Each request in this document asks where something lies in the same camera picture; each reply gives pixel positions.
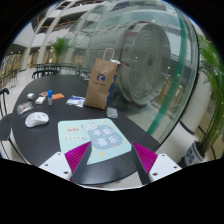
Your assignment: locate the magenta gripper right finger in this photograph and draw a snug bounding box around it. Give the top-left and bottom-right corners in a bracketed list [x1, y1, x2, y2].
[131, 143, 181, 185]

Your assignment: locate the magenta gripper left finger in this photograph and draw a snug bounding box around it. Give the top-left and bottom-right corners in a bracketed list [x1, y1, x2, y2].
[40, 142, 92, 184]

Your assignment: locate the light blue mouse pad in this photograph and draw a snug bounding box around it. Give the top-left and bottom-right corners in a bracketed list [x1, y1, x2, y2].
[58, 118, 131, 165]

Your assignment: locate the white computer mouse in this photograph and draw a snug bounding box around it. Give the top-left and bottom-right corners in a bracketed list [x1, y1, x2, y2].
[25, 112, 49, 128]

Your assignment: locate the potted palm blue-white pot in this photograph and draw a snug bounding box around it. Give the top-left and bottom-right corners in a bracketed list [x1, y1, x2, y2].
[184, 34, 224, 167]

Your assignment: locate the small grey foil packet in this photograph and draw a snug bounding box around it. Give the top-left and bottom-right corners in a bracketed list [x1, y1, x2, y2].
[106, 107, 118, 119]

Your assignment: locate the orange card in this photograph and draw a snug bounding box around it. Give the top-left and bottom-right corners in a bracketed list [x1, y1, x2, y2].
[52, 93, 64, 100]

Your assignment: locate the white small box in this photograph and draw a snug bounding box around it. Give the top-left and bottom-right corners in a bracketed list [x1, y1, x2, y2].
[35, 97, 46, 105]

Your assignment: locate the clear wrapped snack packet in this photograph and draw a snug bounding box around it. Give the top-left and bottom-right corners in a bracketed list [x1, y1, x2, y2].
[17, 102, 34, 115]

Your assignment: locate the small bottle blue cap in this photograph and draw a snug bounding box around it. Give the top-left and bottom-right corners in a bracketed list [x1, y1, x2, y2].
[48, 90, 52, 105]

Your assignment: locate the pink small packet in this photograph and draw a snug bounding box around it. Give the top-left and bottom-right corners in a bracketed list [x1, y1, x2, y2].
[39, 91, 48, 97]

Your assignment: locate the black chair left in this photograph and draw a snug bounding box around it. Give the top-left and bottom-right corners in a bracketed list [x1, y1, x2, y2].
[0, 88, 18, 153]

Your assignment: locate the brown paper bag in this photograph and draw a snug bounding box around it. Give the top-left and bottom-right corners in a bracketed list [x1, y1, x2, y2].
[85, 48, 119, 109]

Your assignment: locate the black chair behind table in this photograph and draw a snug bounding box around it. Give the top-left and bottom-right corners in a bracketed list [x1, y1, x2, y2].
[32, 69, 59, 79]

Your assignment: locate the green plant background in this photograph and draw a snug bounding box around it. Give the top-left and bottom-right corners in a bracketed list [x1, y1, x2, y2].
[49, 37, 70, 62]

